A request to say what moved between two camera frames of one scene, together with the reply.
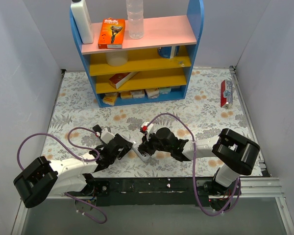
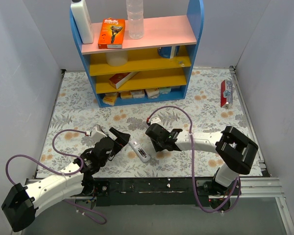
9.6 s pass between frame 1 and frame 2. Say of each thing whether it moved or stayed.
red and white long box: stayed
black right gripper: moved
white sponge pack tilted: stayed
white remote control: stayed
